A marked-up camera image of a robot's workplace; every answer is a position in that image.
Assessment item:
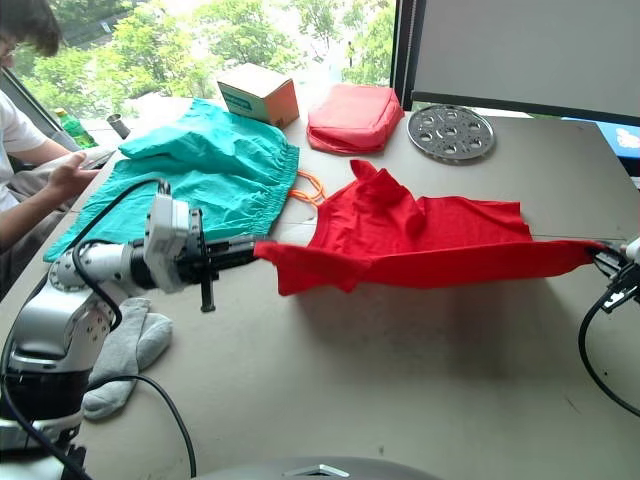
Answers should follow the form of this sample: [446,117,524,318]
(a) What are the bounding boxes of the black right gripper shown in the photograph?
[591,240,640,314]

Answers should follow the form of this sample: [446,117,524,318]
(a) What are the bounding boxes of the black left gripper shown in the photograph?
[172,208,259,313]

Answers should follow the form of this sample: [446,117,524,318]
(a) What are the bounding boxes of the red t-shirt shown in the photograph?
[253,158,607,298]

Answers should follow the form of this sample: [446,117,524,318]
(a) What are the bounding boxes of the teal shorts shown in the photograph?
[42,96,302,265]

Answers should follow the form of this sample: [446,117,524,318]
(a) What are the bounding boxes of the person in white shirt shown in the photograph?
[0,0,117,304]

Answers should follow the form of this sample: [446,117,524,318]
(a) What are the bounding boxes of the person's bare hand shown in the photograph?
[46,151,101,202]

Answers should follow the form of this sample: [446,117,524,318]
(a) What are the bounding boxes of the blue printed box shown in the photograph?
[595,118,640,160]

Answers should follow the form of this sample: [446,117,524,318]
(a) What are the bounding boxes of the grey sock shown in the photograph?
[131,311,175,373]
[81,296,153,422]

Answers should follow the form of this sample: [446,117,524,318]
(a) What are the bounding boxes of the cardboard box with teal label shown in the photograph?
[215,62,301,129]

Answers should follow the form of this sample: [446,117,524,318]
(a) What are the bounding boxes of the small metal cup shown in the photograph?
[105,113,133,142]

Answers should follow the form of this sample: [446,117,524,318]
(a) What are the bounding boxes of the red fabric pouch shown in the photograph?
[305,83,406,156]

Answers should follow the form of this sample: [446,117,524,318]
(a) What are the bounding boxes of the green plastic bottle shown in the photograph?
[53,107,100,150]

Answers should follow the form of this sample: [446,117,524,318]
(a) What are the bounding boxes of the round perforated metal plate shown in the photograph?
[405,104,497,164]

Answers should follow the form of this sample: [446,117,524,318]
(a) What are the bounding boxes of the grey panel with black edge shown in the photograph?
[410,0,640,127]

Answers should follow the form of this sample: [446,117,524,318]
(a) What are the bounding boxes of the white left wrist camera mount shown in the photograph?
[143,192,194,295]

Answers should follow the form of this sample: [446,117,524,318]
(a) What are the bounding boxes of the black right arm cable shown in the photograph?
[578,288,640,419]

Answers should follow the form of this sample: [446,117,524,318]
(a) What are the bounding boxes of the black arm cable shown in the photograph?
[578,288,640,419]
[71,176,172,332]

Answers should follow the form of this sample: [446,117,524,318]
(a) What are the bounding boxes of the orange drawstring cord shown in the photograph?
[288,169,330,207]

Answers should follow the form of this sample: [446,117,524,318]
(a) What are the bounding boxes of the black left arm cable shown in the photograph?
[71,176,172,332]

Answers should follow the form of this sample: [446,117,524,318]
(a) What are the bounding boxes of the black cable at robot body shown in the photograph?
[0,324,199,480]

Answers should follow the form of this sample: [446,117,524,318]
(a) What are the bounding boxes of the black window frame post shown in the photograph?
[389,0,417,113]

